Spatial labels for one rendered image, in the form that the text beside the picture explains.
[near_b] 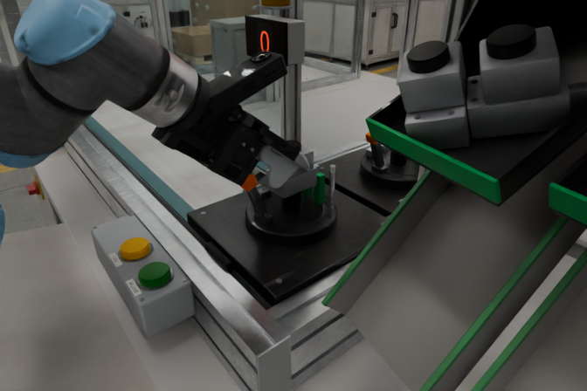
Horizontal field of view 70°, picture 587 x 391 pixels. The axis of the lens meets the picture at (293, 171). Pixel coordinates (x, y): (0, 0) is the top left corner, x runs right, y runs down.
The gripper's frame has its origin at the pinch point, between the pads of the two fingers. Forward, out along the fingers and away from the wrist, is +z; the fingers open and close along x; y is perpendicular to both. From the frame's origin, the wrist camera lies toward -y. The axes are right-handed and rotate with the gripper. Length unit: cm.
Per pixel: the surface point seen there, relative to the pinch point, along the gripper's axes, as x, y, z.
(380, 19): -335, -238, 345
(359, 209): 4.9, 1.7, 14.2
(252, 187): 1.1, 6.8, -4.9
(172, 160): -42.6, 13.5, 9.5
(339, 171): -6.8, -2.9, 19.6
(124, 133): -66, 15, 7
